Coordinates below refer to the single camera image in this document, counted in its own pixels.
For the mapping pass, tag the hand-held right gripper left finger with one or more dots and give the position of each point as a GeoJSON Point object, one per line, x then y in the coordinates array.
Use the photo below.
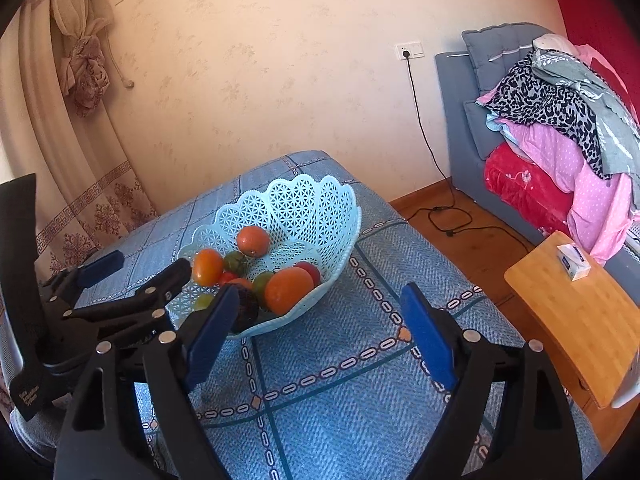
{"type": "Point", "coordinates": [212, 330]}

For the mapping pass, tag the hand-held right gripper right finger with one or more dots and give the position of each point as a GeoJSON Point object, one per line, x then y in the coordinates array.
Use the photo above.
{"type": "Point", "coordinates": [425, 335]}

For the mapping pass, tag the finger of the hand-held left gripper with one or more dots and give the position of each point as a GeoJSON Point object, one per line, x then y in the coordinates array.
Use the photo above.
{"type": "Point", "coordinates": [150, 295]}
{"type": "Point", "coordinates": [102, 266]}

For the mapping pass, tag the green tomato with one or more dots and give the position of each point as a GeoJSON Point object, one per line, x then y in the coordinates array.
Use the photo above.
{"type": "Point", "coordinates": [202, 302]}
{"type": "Point", "coordinates": [234, 262]}
{"type": "Point", "coordinates": [262, 283]}

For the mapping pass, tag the dark avocado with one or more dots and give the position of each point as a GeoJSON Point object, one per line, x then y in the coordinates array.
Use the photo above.
{"type": "Point", "coordinates": [247, 307]}

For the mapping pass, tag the small red tomato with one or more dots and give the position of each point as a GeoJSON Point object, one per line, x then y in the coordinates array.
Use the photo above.
{"type": "Point", "coordinates": [227, 277]}

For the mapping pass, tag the orange persimmon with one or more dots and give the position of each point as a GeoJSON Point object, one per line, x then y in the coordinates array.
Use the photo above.
{"type": "Point", "coordinates": [207, 266]}

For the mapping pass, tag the large orange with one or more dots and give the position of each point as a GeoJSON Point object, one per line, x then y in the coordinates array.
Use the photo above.
{"type": "Point", "coordinates": [288, 290]}

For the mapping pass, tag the orange-red tomato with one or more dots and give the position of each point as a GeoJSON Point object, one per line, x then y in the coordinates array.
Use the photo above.
{"type": "Point", "coordinates": [252, 241]}

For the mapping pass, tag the red apple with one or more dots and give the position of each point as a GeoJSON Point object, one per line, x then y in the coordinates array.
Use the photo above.
{"type": "Point", "coordinates": [311, 272]}

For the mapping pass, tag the light blue plastic basket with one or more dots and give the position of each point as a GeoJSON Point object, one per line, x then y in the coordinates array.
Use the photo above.
{"type": "Point", "coordinates": [310, 220]}

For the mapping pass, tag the wooden side table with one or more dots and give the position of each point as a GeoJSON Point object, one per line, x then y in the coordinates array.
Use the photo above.
{"type": "Point", "coordinates": [565, 320]}

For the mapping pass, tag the beige patterned curtain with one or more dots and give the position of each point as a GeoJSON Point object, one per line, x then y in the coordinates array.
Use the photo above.
{"type": "Point", "coordinates": [45, 135]}

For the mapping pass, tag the small white blue box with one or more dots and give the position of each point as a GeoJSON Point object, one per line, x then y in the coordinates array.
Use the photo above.
{"type": "Point", "coordinates": [572, 261]}

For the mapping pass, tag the red floral blanket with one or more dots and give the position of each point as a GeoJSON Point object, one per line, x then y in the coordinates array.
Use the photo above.
{"type": "Point", "coordinates": [522, 185]}

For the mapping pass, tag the curtain tie-back rosette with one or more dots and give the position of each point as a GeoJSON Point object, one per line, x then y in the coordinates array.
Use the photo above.
{"type": "Point", "coordinates": [87, 75]}

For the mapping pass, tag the small grey cushion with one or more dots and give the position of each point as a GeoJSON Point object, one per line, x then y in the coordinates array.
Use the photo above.
{"type": "Point", "coordinates": [480, 130]}

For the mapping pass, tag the grey sofa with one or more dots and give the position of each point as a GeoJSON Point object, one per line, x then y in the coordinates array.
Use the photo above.
{"type": "Point", "coordinates": [457, 120]}

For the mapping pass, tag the pile of clothes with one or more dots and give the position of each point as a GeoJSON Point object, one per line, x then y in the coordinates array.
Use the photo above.
{"type": "Point", "coordinates": [597, 195]}

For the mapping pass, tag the leopard print cloth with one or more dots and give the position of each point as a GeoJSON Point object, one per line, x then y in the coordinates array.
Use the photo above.
{"type": "Point", "coordinates": [550, 105]}

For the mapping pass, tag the grey floral cloth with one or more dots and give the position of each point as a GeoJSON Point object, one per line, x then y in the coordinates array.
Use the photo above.
{"type": "Point", "coordinates": [605, 110]}

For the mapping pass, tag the large grey cushion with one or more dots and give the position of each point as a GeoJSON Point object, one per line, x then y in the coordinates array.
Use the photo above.
{"type": "Point", "coordinates": [497, 50]}

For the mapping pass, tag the red hanging cloth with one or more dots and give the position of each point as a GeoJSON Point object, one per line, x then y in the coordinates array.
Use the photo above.
{"type": "Point", "coordinates": [597, 25]}

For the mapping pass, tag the white wall socket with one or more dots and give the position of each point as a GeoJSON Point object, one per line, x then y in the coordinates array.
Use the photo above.
{"type": "Point", "coordinates": [409, 50]}

